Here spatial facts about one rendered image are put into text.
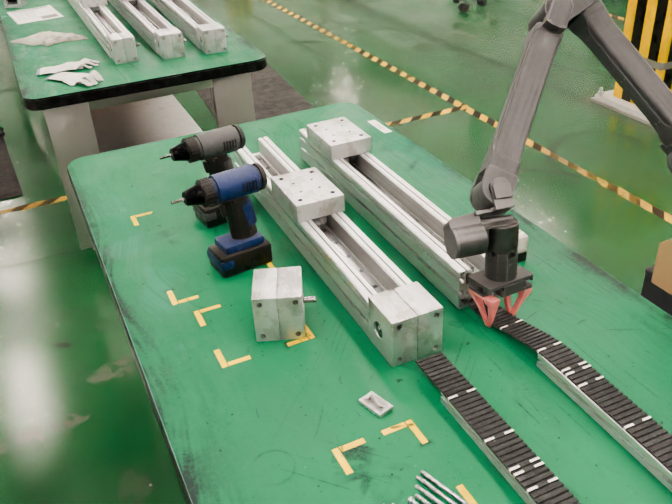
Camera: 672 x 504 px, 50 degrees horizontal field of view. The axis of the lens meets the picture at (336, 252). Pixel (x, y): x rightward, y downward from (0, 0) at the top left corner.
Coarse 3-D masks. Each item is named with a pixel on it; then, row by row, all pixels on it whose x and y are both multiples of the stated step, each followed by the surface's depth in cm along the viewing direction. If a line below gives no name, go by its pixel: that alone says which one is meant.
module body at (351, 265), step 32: (256, 160) 181; (288, 160) 180; (256, 192) 180; (288, 224) 162; (352, 224) 152; (320, 256) 146; (352, 256) 146; (384, 256) 140; (352, 288) 134; (384, 288) 138
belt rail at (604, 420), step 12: (540, 360) 123; (552, 372) 121; (564, 384) 119; (576, 396) 116; (588, 408) 114; (600, 408) 111; (600, 420) 112; (612, 420) 109; (612, 432) 110; (624, 432) 107; (624, 444) 108; (636, 444) 105; (636, 456) 106; (648, 456) 103; (648, 468) 104; (660, 468) 102; (660, 480) 102
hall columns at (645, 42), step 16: (640, 0) 399; (656, 0) 390; (640, 16) 402; (656, 16) 393; (624, 32) 415; (640, 32) 405; (656, 32) 395; (640, 48) 408; (656, 48) 398; (656, 64) 401; (624, 96) 428
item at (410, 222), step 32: (320, 160) 188; (352, 192) 173; (384, 192) 169; (416, 192) 163; (384, 224) 162; (416, 224) 150; (416, 256) 150; (448, 256) 139; (480, 256) 140; (448, 288) 140
